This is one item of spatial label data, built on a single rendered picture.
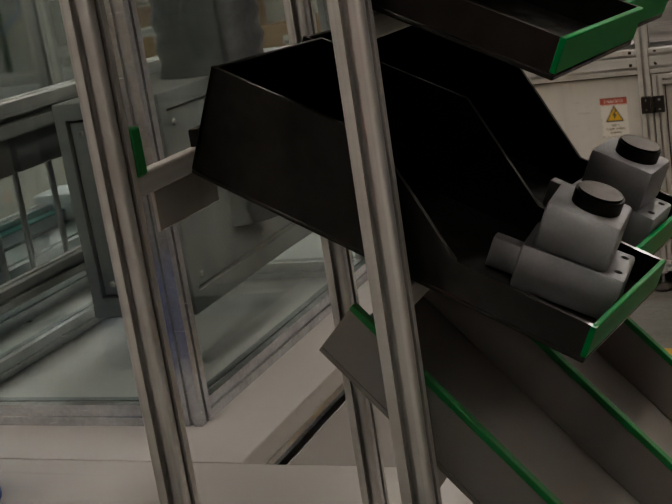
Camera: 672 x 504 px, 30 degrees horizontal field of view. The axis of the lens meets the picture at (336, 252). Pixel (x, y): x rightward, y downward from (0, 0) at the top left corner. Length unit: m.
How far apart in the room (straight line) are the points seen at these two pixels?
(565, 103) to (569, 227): 4.00
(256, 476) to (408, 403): 0.73
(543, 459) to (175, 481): 0.24
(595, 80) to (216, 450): 3.34
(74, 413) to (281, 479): 0.40
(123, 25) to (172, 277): 0.31
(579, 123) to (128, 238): 4.02
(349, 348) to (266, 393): 0.92
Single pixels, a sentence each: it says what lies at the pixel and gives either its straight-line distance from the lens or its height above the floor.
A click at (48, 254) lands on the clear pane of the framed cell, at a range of 1.68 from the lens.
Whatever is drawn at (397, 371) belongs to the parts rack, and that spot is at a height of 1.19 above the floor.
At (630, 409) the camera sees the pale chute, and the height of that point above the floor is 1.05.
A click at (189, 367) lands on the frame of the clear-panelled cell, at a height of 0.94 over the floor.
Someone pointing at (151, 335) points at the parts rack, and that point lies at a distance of 0.80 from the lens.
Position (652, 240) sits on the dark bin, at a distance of 0.89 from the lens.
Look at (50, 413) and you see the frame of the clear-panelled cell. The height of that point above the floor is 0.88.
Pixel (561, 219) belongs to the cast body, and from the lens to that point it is 0.74.
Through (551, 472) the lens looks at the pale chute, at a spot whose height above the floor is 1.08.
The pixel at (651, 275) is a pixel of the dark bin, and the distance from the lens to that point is 0.80.
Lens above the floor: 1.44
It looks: 14 degrees down
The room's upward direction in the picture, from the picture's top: 9 degrees counter-clockwise
